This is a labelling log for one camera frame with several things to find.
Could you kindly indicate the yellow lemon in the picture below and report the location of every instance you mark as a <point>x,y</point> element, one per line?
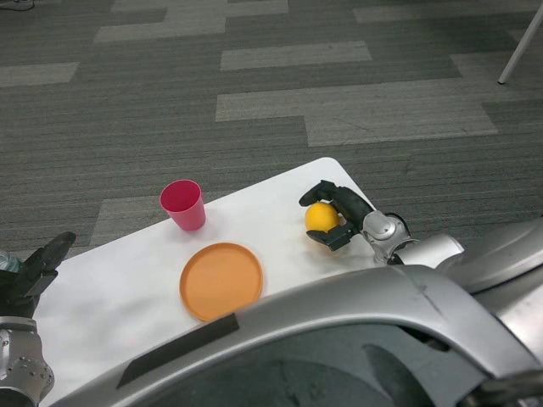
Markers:
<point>321,217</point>

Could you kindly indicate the pink plastic cup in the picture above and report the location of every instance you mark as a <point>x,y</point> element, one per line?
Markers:
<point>184,205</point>

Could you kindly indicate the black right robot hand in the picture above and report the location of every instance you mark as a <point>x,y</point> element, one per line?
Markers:
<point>339,212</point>

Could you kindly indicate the silver robot chest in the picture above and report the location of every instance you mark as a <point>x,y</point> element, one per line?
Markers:
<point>318,339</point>

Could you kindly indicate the orange round plate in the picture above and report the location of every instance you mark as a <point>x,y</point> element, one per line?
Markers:
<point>221,280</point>

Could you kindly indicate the white table leg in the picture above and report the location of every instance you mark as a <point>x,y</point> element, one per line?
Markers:
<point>519,46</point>

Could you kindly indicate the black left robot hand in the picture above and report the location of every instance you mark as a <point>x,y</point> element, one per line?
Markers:
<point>31,271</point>

